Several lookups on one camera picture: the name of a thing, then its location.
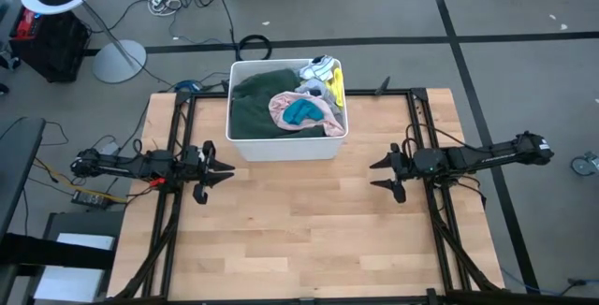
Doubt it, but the coiled black cable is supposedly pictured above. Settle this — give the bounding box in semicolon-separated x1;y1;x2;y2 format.
235;34;273;64

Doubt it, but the black power supply box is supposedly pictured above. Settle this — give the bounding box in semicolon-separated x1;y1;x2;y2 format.
69;189;114;211

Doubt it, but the grey caster wheel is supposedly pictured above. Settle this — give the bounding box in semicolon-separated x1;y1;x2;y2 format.
569;151;599;177

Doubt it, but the dark green garment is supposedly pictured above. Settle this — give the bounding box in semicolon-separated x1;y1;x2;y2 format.
229;68;328;140

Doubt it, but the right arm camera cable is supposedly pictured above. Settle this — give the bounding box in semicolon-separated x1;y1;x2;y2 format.
402;122;472;154

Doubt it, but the black desk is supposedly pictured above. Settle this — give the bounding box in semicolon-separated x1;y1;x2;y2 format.
0;116;117;305

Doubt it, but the white floor lamp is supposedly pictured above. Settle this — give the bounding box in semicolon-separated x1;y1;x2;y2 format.
19;0;148;85

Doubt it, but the white blue striped sock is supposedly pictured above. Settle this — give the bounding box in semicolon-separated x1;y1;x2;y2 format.
298;54;336;82

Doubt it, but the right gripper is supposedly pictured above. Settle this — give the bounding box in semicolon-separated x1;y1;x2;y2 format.
369;142;417;205

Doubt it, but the red tool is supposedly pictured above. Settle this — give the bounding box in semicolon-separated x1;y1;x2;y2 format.
15;8;37;28

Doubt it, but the yellow cable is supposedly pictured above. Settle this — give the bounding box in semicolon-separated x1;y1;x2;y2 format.
31;156;128;204

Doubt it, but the grey cart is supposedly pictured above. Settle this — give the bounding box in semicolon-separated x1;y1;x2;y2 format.
22;210;125;305

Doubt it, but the black pointed plastic part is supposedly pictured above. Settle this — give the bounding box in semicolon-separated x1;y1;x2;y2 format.
373;76;392;97

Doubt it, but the white woven laundry bin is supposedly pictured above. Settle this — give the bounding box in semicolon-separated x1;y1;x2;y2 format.
225;57;350;164

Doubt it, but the black equipment case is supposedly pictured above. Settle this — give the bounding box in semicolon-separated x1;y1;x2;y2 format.
8;7;93;84

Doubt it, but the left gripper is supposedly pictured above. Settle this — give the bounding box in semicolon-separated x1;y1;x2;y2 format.
180;139;237;206

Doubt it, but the blue coiled cable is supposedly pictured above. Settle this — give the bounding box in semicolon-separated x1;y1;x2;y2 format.
173;79;203;94

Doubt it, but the light pink garment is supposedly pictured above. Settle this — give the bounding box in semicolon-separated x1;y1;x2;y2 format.
267;90;347;138

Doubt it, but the yellow garment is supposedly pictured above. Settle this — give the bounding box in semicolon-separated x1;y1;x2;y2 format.
324;66;346;109

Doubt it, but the teal sock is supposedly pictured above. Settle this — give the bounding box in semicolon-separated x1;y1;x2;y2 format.
282;98;325;126

